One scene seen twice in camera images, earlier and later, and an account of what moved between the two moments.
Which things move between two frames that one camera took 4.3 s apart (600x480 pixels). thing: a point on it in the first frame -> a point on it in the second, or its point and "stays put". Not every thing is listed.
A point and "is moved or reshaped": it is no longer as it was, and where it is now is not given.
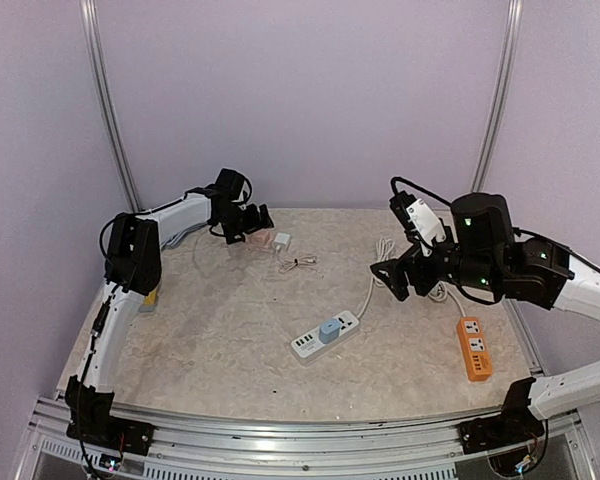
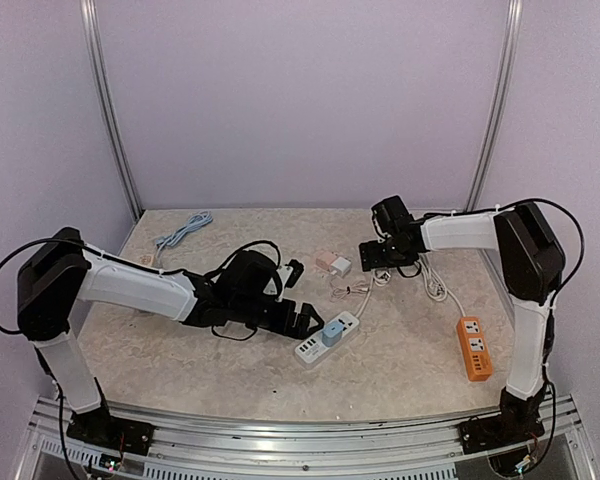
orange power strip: (477, 361) stays put
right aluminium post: (495, 123) stays put
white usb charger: (282, 239) -> (341, 266)
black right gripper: (412, 270) -> (373, 255)
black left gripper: (255, 224) -> (286, 327)
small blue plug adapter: (329, 330) is moved or reshaped
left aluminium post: (89, 22) stays put
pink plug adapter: (261, 238) -> (325, 259)
